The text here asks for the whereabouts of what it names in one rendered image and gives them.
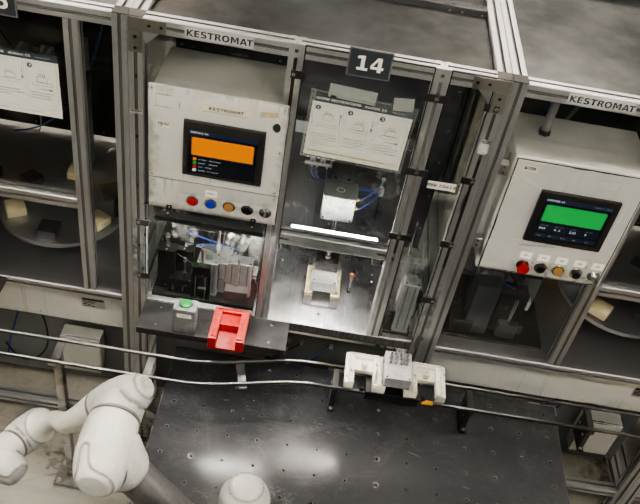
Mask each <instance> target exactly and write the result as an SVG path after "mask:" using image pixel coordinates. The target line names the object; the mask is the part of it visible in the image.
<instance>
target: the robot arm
mask: <svg viewBox="0 0 640 504"><path fill-rule="evenodd" d="M153 397H154V386H153V383H152V381H151V380H150V379H149V378H148V377H147V376H145V375H141V374H139V373H129V374H123V375H119V376H117V377H114V378H112V379H110V380H108V381H106V382H104V383H102V384H100V385H99V386H98V387H96V388H95V389H94V390H92V391H91V392H89V393H88V394H87V395H86V396H85V397H84V398H82V399H81V400H80V401H79V402H78V403H77V404H75V405H74V406H73V407H72V408H70V409H69V410H67V411H61V410H54V411H49V410H48V409H45V408H34V409H31V410H29V411H27V412H25V413H24V414H22V415H21V416H19V417H18V418H17V419H15V420H14V421H13V422H12V423H11V424H9V425H8V426H7V427H6V428H5V430H4V431H2V432H1V433H0V484H3V485H8V486H11V485H14V484H16V483H17V482H18V481H20V480H21V479H22V477H23V476H24V475H25V473H26V471H27V468H28V465H27V462H26V460H25V458H24V457H25V456H26V455H28V454H29V453H31V452H32V451H35V450H37V449H38V448H39V447H41V446H42V445H43V444H44V443H46V442H47V441H49V440H50V439H51V438H52V437H53V435H54V432H55V430H56V431H57V432H59V433H62V434H70V433H74V432H78V431H81V432H80V435H79V438H78V441H77V444H76V448H75V451H74V456H73V465H72V469H73V478H74V482H75V484H76V486H77V487H78V488H79V489H80V490H81V491H82V492H83V493H85V494H87V495H89V496H93V497H107V496H110V495H112V494H114V493H115V492H116V493H123V494H125V495H126V496H127V497H128V498H129V499H130V500H131V501H132V502H134V503H135V504H194V503H193V502H192V501H191V500H190V499H189V498H188V497H186V496H185V495H184V494H183V493H182V492H181V491H180V490H179V489H178V488H177V487H176V486H175V485H174V484H173V483H172V482H171V481H170V480H169V479H168V478H167V477H165V476H164V475H163V474H162V473H161V472H160V471H159V470H158V469H157V468H156V467H155V466H154V465H153V464H152V463H151V462H150V461H149V456H148V453H147V451H146V449H145V447H144V445H143V442H142V440H141V437H140V435H139V434H138V431H139V427H140V424H141V421H142V418H143V415H144V413H145V408H146V407H148V406H149V405H150V403H151V401H152V399H153ZM217 504H270V493H269V490H268V488H267V486H266V484H265V483H264V481H263V480H262V479H261V478H260V477H258V476H256V475H253V474H249V473H238V474H236V475H234V476H232V477H231V478H229V479H228V480H227V481H226V482H225V483H224V485H223V486H222V488H221V490H220V493H219V497H218V501H217Z"/></svg>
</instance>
